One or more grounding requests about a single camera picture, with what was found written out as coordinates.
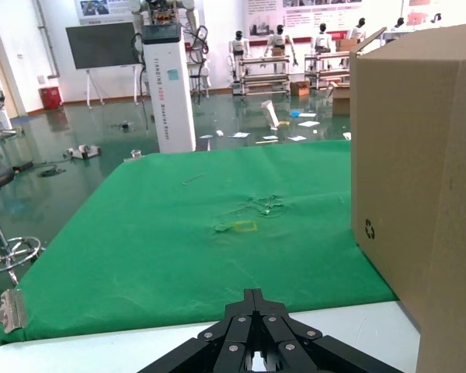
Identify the yellow tape square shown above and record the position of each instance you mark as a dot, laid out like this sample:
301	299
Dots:
245	227

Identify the white robot stand column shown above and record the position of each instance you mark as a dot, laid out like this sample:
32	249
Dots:
171	97

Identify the wall poster with photos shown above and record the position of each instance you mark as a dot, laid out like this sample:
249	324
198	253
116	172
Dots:
97	9

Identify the dark screen on stand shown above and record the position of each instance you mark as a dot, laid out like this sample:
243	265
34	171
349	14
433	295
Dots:
101	44

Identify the red bin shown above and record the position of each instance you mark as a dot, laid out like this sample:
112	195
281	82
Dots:
51	98

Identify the thin metal pin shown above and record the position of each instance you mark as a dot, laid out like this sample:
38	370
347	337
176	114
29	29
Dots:
193	179

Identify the silver table clamp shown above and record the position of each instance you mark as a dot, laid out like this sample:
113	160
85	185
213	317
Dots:
134	155
13	311

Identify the white tube rack table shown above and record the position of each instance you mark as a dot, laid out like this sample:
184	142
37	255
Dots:
262	77
326	64

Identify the small closed floor carton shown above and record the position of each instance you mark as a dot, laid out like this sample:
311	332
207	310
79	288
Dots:
300	88

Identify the white black-headed humanoid robot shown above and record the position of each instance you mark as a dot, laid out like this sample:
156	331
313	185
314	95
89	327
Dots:
238	46
323	39
399	24
358	31
277	40

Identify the grey device on floor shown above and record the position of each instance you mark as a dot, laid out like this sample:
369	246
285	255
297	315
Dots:
85	150

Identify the grey wall pipe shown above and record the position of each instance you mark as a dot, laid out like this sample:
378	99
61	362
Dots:
46	35

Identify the white paper sheet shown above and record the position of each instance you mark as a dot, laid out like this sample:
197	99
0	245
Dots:
308	123
270	137
239	135
206	136
296	138

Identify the wall poster with red text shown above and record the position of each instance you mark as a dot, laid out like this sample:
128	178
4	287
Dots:
264	17

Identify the white leaning packet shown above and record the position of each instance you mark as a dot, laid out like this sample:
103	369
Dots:
271	114

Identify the large brown cardboard box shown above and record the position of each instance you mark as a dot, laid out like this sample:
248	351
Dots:
419	175

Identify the open floor carton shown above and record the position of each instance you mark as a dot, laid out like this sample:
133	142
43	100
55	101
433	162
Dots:
341	102

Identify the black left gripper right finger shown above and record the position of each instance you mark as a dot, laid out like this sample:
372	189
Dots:
295	346

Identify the green table cloth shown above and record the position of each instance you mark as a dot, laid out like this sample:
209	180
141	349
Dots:
159	233

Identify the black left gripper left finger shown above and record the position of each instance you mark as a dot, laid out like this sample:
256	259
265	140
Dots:
221	346

